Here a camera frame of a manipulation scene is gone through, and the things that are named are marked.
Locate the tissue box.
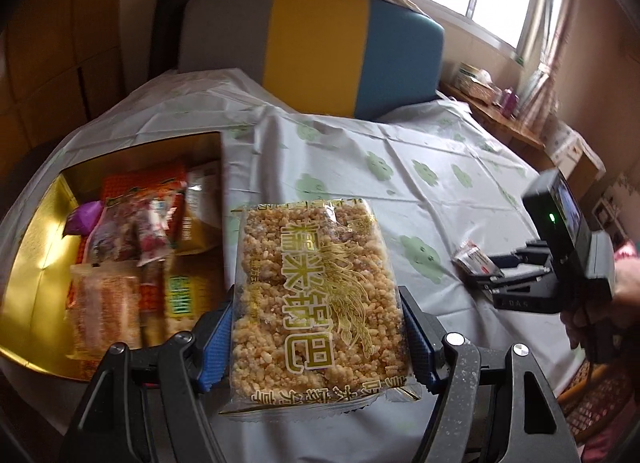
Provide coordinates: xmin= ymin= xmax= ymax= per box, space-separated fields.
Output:
xmin=452 ymin=62 xmax=496 ymax=100

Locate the rattan chair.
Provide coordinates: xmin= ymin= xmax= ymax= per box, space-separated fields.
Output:
xmin=557 ymin=358 xmax=640 ymax=444

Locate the white rose print packet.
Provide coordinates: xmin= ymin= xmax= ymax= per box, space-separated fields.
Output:
xmin=135 ymin=190 xmax=176 ymax=266

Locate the clear orange crispy snack packet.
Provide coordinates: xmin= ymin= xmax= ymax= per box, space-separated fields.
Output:
xmin=67 ymin=275 xmax=143 ymax=359

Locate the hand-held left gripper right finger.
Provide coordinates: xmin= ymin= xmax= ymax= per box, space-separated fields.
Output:
xmin=397 ymin=285 xmax=573 ymax=463

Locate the wooden side desk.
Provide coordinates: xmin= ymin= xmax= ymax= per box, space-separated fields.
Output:
xmin=440 ymin=80 xmax=546 ymax=154

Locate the yellow white snack packet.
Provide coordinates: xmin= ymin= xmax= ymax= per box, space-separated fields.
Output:
xmin=175 ymin=160 xmax=223 ymax=254

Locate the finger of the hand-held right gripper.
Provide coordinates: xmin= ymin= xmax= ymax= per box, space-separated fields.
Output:
xmin=467 ymin=265 xmax=551 ymax=294
xmin=487 ymin=240 xmax=549 ymax=268

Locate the purple snack packet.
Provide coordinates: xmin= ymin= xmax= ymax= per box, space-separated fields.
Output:
xmin=64 ymin=200 xmax=103 ymax=236

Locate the wooden wardrobe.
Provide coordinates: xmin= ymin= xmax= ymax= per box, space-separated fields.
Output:
xmin=0 ymin=0 xmax=126 ymax=164

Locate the white shelf unit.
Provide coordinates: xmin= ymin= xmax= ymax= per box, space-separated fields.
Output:
xmin=595 ymin=173 xmax=640 ymax=244

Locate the red box with gold interior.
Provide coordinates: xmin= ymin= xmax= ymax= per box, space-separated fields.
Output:
xmin=0 ymin=130 xmax=226 ymax=384

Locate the hanging beige curtain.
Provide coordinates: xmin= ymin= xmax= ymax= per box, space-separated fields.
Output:
xmin=517 ymin=0 xmax=568 ymax=134

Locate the person's right hand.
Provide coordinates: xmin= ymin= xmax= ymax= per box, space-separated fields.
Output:
xmin=559 ymin=268 xmax=640 ymax=351

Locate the small white snack packet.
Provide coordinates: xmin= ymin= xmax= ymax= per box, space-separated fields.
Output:
xmin=451 ymin=240 xmax=503 ymax=276

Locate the clear reddish snack packet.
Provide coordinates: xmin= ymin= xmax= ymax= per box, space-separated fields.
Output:
xmin=82 ymin=200 xmax=143 ymax=264

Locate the clear puffed rice cracker packet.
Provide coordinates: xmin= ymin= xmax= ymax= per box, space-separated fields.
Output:
xmin=217 ymin=197 xmax=423 ymax=419

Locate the white tablecloth with green clouds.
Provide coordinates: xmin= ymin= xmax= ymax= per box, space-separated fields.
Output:
xmin=0 ymin=68 xmax=601 ymax=463

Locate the grey yellow blue sofa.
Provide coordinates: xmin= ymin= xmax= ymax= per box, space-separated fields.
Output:
xmin=179 ymin=0 xmax=446 ymax=119

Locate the large orange snack bag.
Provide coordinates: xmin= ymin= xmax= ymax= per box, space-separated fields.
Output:
xmin=100 ymin=163 xmax=188 ymax=314

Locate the person's right forearm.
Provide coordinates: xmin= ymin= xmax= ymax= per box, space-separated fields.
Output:
xmin=614 ymin=242 xmax=640 ymax=276

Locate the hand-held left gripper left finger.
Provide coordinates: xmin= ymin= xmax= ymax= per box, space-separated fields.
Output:
xmin=60 ymin=285 xmax=236 ymax=463

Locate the green yellow cracker packet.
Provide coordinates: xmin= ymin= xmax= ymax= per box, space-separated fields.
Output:
xmin=165 ymin=270 xmax=211 ymax=339

